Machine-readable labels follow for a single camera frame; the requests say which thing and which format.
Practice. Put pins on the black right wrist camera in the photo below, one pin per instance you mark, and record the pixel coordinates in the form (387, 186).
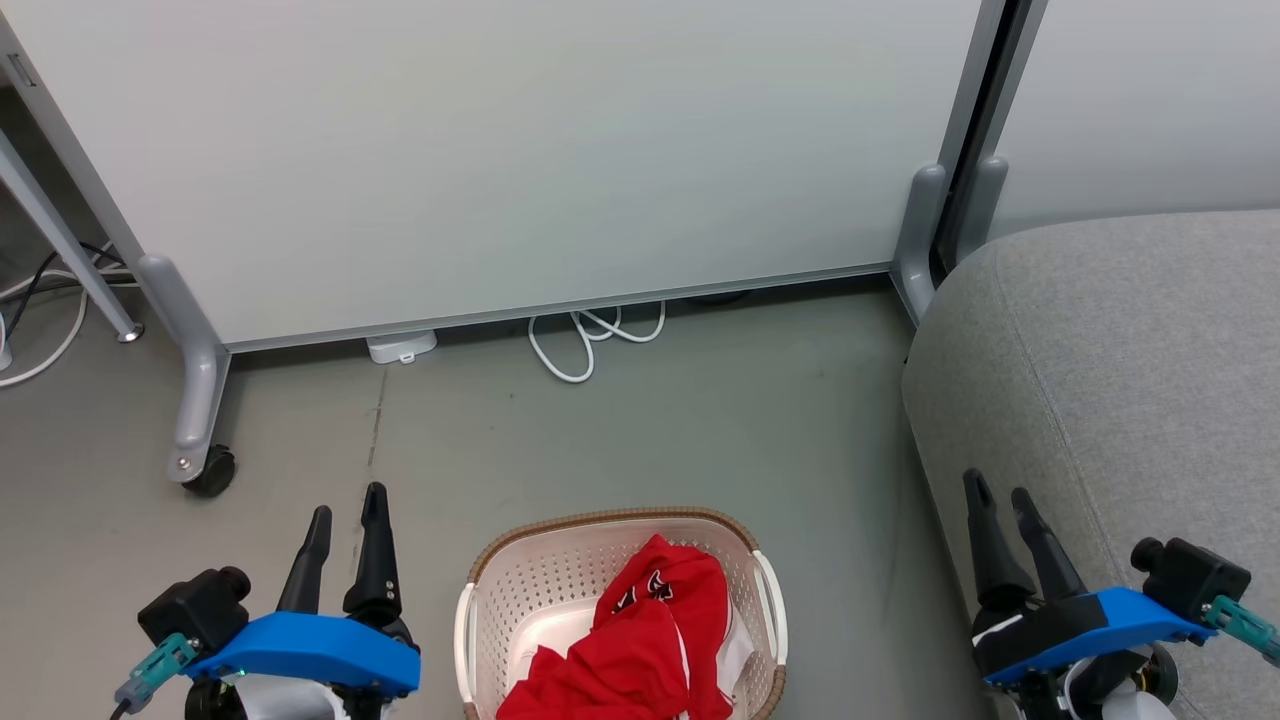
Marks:
(1190, 580)

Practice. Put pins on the black caster wheel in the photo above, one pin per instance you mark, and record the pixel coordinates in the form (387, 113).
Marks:
(213, 472)

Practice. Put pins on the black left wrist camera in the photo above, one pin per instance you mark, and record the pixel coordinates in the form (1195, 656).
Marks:
(195, 605)

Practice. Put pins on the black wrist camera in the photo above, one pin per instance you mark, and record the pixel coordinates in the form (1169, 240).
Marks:
(1190, 580)
(195, 605)

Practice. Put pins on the white partition panel grey foot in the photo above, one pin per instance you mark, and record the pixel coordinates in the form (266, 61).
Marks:
(1150, 100)

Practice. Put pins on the white power strip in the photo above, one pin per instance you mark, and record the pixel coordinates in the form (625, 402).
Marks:
(4, 350)

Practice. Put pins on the small white power adapter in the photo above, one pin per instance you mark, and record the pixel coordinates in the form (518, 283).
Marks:
(400, 346)

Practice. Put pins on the grey fabric sofa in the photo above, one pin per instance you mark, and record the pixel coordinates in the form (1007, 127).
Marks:
(1130, 380)

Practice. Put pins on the red and white jersey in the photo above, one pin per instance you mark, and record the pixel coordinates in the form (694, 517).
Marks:
(680, 600)

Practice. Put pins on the cream perforated laundry basket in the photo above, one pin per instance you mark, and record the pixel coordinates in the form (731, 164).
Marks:
(540, 580)

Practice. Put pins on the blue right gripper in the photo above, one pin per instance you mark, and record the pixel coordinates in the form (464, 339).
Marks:
(1090, 625)

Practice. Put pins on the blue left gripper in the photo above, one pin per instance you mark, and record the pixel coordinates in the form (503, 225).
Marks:
(310, 650)

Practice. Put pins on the grey metal table leg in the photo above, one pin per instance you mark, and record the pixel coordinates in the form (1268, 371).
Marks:
(60, 235)

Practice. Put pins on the large white partition panel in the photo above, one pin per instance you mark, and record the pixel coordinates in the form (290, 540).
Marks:
(500, 150)

